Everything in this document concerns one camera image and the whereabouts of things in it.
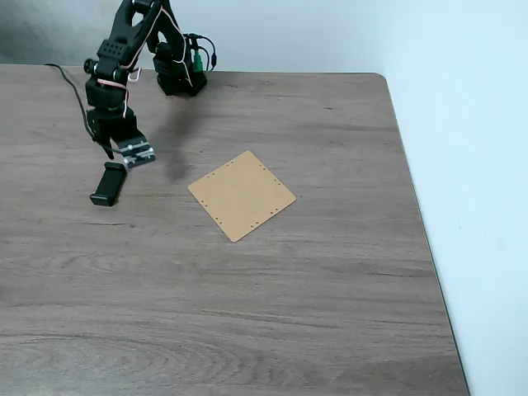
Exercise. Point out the black block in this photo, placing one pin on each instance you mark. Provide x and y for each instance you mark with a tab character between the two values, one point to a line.
108	185

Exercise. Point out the green controller board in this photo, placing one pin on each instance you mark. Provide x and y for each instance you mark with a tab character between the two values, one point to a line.
198	64

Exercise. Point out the tan board with holes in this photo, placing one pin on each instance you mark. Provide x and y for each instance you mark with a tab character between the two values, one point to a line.
242	196

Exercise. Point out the gripper-mounted camera module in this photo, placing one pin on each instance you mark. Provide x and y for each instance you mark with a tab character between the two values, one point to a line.
136	153

